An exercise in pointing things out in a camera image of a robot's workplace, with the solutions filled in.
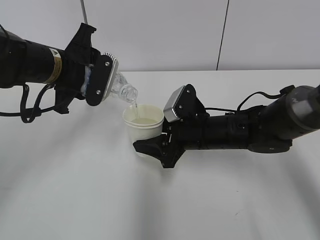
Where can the white paper cup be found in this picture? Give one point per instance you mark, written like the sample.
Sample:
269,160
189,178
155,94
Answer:
143,122

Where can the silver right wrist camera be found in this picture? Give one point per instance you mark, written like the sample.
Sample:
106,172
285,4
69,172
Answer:
183,103

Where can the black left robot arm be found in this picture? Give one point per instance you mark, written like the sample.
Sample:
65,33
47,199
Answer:
23,61

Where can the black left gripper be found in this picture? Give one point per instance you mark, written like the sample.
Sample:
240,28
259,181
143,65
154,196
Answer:
77,57

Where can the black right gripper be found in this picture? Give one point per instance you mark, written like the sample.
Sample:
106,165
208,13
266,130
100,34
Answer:
178,136

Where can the clear green-label water bottle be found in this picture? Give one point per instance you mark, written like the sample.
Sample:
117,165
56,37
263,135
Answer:
123,90

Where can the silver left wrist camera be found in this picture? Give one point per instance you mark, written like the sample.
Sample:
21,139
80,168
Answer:
101,79

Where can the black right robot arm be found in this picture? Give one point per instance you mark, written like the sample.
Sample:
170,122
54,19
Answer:
265,129

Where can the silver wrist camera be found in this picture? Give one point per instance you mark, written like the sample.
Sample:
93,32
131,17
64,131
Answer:
101,79
183,103

